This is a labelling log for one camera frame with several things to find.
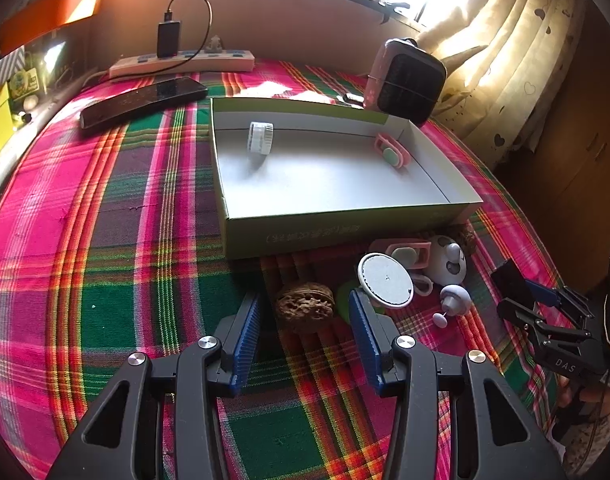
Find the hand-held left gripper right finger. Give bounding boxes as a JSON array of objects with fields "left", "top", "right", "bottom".
[{"left": 347, "top": 287, "right": 568, "bottom": 480}]

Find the black charger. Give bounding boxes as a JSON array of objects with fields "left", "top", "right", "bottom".
[{"left": 156, "top": 21, "right": 182, "bottom": 58}]

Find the pink and black heater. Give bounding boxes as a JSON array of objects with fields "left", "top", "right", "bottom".
[{"left": 363, "top": 37, "right": 447, "bottom": 128}]

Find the large brown walnut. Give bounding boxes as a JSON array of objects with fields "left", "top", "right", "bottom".
[{"left": 275, "top": 282, "right": 334, "bottom": 333}]

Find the white mushroom-shaped knob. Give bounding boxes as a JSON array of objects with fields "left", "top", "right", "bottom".
[{"left": 432, "top": 284, "right": 472, "bottom": 328}]

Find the pink clip with white pad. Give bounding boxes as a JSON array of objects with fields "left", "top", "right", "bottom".
[{"left": 367, "top": 238, "right": 432, "bottom": 271}]

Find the white round panda toy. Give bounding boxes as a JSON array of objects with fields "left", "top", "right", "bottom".
[{"left": 425, "top": 235, "right": 468, "bottom": 286}]

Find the person's right forearm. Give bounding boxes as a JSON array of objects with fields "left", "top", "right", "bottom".
[{"left": 550, "top": 385, "right": 610, "bottom": 471}]

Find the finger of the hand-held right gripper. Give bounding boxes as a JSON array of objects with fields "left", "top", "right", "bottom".
[
  {"left": 496, "top": 297, "right": 603, "bottom": 356},
  {"left": 528, "top": 280, "right": 596, "bottom": 318}
]

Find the small white ribbed cap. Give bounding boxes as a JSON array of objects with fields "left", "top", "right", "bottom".
[{"left": 247, "top": 121, "right": 275, "bottom": 157}]

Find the wooden cabinet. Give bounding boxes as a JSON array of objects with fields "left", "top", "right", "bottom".
[{"left": 495, "top": 10, "right": 610, "bottom": 301}]

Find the black charger cable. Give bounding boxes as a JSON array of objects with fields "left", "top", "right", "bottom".
[{"left": 165, "top": 0, "right": 213, "bottom": 73}]

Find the striped box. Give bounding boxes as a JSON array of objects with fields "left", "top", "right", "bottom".
[{"left": 0, "top": 45, "right": 26, "bottom": 96}]

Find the cream heart-print curtain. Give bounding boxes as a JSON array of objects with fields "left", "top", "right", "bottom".
[{"left": 415, "top": 0, "right": 586, "bottom": 171}]

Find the green and white cardboard box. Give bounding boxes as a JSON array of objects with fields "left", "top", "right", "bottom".
[{"left": 210, "top": 96, "right": 484, "bottom": 261}]

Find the pink clip with green pad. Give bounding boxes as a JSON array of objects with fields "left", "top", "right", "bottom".
[{"left": 374, "top": 132, "right": 411, "bottom": 171}]

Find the orange box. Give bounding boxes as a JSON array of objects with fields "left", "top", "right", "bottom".
[{"left": 0, "top": 0, "right": 106, "bottom": 53}]

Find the black smartphone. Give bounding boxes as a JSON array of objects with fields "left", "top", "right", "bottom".
[{"left": 80, "top": 76, "right": 209, "bottom": 131}]

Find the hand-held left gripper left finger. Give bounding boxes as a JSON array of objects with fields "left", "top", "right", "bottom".
[{"left": 45, "top": 290, "right": 263, "bottom": 480}]

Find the white disc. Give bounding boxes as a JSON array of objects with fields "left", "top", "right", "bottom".
[{"left": 335, "top": 252, "right": 416, "bottom": 323}]

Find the white power strip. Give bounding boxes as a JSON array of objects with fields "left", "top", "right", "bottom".
[{"left": 108, "top": 49, "right": 256, "bottom": 81}]

